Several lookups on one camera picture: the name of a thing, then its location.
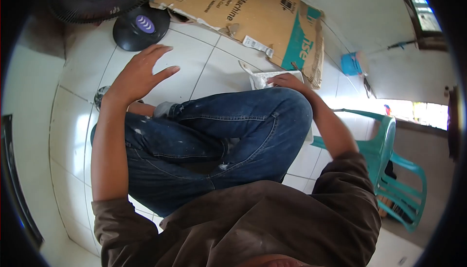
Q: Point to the person's left hand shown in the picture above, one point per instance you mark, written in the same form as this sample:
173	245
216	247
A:
133	79

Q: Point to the person's right hand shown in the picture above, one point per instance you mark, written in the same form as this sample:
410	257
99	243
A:
292	81

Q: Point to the person's left thumb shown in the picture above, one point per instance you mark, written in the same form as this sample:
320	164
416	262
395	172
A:
166	73

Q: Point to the person's right fingers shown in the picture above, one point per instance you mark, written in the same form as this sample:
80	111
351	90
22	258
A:
277	80

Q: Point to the person's left fingers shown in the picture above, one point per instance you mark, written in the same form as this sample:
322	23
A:
153	50

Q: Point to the white cloth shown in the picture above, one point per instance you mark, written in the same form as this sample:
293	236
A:
259	80

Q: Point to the black standing fan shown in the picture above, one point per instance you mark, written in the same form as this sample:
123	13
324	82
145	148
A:
140	26

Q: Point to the brown cardboard box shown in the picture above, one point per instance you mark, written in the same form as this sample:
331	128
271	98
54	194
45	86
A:
255	15

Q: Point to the shiny round metal object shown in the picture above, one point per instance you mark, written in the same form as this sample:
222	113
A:
99	97

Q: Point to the person's legs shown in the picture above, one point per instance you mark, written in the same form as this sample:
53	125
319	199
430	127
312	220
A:
219	132

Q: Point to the teal plastic chair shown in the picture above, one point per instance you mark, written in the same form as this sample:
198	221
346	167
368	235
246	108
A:
381	150

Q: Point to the bright low window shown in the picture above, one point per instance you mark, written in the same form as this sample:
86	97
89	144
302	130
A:
419	113

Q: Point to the person's body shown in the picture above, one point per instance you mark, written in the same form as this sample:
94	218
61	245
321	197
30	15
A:
255	227

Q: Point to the dark framed window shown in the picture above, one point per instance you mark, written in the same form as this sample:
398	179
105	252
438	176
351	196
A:
423	15

